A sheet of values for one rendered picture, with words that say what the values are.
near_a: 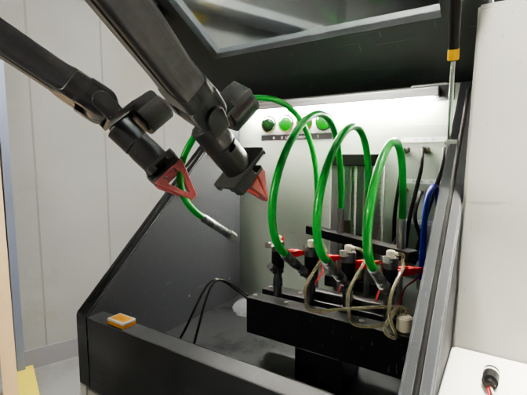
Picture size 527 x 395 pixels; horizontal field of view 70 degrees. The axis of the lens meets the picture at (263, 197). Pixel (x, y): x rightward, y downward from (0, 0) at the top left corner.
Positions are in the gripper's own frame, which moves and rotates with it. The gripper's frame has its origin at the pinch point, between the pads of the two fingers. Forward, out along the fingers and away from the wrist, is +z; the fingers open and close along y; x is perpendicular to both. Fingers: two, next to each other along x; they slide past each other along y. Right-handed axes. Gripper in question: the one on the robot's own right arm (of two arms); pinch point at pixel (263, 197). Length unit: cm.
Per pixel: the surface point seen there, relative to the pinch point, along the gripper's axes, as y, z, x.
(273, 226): -7.8, -3.0, -10.9
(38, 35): 58, -50, 199
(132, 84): 79, 3, 194
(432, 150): 34.0, 20.9, -16.7
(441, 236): 3.8, 9.8, -31.6
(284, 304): -14.0, 17.2, -3.8
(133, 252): -21.1, -1.1, 27.8
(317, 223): -5.3, -2.3, -18.4
